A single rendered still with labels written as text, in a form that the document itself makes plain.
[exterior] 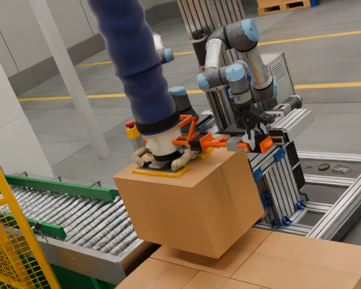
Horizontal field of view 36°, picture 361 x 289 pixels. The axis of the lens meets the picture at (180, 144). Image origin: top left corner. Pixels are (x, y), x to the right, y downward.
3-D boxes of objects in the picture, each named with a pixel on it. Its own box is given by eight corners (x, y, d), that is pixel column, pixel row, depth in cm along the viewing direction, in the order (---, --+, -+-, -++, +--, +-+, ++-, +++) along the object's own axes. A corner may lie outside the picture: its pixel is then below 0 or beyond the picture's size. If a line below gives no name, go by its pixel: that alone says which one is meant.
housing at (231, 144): (227, 151, 249) (224, 143, 248) (235, 144, 253) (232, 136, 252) (239, 152, 244) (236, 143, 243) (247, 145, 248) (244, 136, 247)
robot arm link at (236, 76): (243, 61, 229) (242, 67, 222) (250, 85, 233) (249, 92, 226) (224, 66, 232) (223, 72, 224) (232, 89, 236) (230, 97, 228)
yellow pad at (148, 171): (132, 174, 289) (129, 165, 287) (145, 164, 295) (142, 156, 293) (177, 179, 265) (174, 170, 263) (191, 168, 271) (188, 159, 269)
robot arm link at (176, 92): (192, 106, 337) (185, 86, 332) (172, 114, 336) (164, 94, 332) (189, 101, 348) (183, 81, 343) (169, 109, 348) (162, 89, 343)
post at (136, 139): (173, 246, 422) (125, 129, 387) (179, 241, 426) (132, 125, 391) (179, 247, 417) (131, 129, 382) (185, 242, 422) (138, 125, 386)
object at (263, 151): (247, 153, 240) (244, 143, 238) (257, 145, 244) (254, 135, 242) (263, 154, 233) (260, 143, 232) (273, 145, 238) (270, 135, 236)
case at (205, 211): (138, 239, 308) (112, 176, 294) (184, 200, 332) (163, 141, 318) (218, 259, 265) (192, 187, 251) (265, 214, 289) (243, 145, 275)
